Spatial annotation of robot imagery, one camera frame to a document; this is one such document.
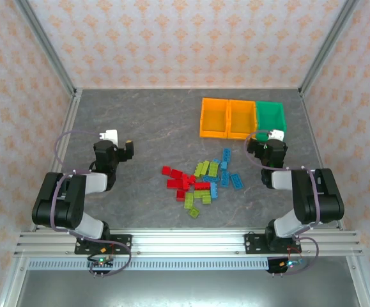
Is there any green plastic bin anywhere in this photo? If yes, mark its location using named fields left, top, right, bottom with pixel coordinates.
left=255, top=100, right=287, bottom=143

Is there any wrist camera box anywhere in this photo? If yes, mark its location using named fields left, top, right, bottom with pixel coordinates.
left=266, top=129, right=286, bottom=141
left=98, top=129, right=119, bottom=146

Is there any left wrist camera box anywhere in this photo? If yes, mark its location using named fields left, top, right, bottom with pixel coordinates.
left=98, top=129, right=119, bottom=146

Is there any small circuit board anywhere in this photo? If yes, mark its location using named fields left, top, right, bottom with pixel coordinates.
left=266, top=257, right=307, bottom=276
left=87, top=255, right=115, bottom=276

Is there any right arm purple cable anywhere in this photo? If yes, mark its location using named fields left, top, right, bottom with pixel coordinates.
left=243, top=129, right=320, bottom=276

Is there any aluminium back rail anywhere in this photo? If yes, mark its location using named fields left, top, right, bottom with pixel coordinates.
left=75, top=86, right=302, bottom=91

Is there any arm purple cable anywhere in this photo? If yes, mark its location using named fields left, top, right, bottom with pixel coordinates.
left=49, top=130, right=133, bottom=278
left=243, top=129, right=320, bottom=276

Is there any aluminium frame leg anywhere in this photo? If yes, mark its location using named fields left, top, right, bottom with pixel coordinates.
left=346, top=255, right=370, bottom=307
left=0, top=255, right=29, bottom=307

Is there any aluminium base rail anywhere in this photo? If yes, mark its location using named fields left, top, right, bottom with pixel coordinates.
left=13, top=228, right=364, bottom=257

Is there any aluminium side rail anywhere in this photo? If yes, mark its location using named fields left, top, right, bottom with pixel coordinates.
left=299, top=90, right=345, bottom=230
left=31, top=89, right=83, bottom=232

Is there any slotted grey cable duct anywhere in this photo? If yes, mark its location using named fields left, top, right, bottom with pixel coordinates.
left=27, top=258, right=270, bottom=271

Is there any aluminium corner post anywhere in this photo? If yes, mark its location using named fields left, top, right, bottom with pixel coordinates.
left=298, top=0, right=361, bottom=98
left=13, top=0, right=79, bottom=98

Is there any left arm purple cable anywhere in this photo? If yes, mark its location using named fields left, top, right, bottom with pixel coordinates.
left=49, top=130, right=133, bottom=278

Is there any orange plastic bin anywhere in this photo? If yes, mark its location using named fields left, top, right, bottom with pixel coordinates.
left=199, top=97, right=230, bottom=139
left=227, top=99, right=258, bottom=141

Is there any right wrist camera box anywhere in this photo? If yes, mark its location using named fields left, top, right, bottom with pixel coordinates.
left=266, top=129, right=286, bottom=141

